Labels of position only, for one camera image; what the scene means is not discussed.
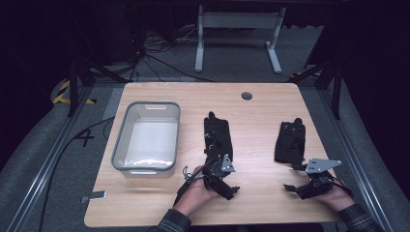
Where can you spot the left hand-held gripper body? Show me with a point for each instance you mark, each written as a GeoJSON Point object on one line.
{"type": "Point", "coordinates": [219, 180]}

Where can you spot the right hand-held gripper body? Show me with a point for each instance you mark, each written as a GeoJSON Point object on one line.
{"type": "Point", "coordinates": [317, 188]}

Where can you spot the long black glove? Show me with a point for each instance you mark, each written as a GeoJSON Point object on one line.
{"type": "Point", "coordinates": [220, 132]}

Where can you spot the short black glove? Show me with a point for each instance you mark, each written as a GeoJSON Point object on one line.
{"type": "Point", "coordinates": [288, 146]}

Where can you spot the white plastic bin grey rim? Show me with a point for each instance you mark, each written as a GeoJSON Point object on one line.
{"type": "Point", "coordinates": [151, 141]}

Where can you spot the person's right hand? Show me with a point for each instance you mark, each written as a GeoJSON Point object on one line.
{"type": "Point", "coordinates": [336, 199]}

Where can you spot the person's left hand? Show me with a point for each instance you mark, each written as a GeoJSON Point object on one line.
{"type": "Point", "coordinates": [195, 196]}

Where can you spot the grey table grommet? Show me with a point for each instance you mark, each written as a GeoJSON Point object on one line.
{"type": "Point", "coordinates": [247, 96]}

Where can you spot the black metal stand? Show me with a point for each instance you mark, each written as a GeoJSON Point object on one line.
{"type": "Point", "coordinates": [73, 87]}
{"type": "Point", "coordinates": [336, 90]}

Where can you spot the yellow black hazard tape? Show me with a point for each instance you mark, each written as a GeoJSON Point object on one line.
{"type": "Point", "coordinates": [64, 87]}

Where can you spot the aluminium floor rail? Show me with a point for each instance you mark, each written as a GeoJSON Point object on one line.
{"type": "Point", "coordinates": [354, 161]}
{"type": "Point", "coordinates": [48, 164]}

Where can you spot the grey metal bracket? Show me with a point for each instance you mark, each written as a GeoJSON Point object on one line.
{"type": "Point", "coordinates": [96, 195]}

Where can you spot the white desk frame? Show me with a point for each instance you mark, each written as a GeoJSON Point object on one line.
{"type": "Point", "coordinates": [238, 20]}

